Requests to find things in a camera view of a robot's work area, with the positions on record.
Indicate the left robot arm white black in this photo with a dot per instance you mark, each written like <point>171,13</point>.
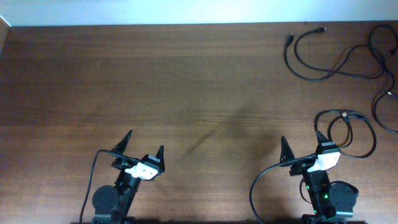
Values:
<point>112,202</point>

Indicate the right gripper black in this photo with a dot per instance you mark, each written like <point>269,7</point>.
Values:
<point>302,160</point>

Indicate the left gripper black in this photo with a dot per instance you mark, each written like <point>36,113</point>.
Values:
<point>122,163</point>

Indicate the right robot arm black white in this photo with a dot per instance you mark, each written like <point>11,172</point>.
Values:
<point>332,202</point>

